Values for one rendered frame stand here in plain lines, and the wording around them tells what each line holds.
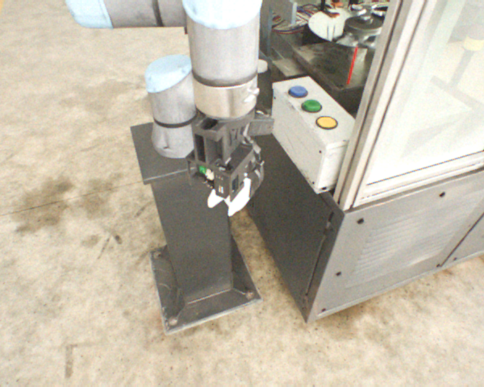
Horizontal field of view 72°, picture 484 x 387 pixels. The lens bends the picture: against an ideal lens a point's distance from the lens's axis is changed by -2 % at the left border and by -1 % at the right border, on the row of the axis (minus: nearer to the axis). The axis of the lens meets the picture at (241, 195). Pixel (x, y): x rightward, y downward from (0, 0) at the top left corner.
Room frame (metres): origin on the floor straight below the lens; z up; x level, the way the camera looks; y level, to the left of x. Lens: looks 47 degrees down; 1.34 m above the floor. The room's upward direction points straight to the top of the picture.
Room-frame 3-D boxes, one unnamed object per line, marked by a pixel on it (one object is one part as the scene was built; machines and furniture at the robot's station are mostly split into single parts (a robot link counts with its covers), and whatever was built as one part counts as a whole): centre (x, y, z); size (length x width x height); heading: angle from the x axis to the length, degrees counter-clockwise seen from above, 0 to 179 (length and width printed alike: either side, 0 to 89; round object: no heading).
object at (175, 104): (0.76, 0.17, 0.91); 0.13 x 0.12 x 0.14; 93
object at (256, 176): (0.37, -0.01, 0.99); 0.05 x 0.02 x 0.09; 60
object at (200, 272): (0.76, 0.17, 0.37); 0.40 x 0.40 x 0.75; 20
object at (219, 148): (0.36, 0.02, 1.05); 0.09 x 0.08 x 0.12; 150
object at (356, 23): (1.07, -0.37, 0.96); 0.11 x 0.11 x 0.03
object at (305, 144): (0.71, -0.18, 0.82); 0.28 x 0.11 x 0.15; 20
